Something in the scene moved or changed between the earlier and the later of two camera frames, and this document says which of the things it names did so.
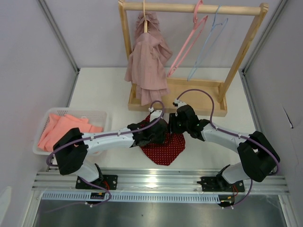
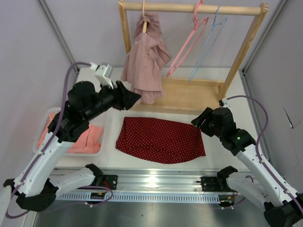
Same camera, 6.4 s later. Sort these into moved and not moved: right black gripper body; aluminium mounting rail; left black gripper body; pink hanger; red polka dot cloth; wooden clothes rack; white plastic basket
Moved: red polka dot cloth; left black gripper body; right black gripper body
Not moved: aluminium mounting rail; white plastic basket; wooden clothes rack; pink hanger
